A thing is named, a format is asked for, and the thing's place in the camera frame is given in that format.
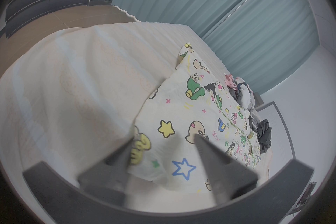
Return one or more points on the black garment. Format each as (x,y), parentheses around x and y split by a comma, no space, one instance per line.
(264,136)

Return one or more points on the white printed pyjama top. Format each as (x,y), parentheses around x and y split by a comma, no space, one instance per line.
(183,112)

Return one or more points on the bed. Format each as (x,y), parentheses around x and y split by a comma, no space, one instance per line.
(78,86)

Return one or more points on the pile of clothes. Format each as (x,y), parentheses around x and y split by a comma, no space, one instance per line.
(242,91)

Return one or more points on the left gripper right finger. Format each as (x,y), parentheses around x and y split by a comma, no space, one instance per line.
(228,178)

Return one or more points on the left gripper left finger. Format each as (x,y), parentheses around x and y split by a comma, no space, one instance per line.
(105,178)

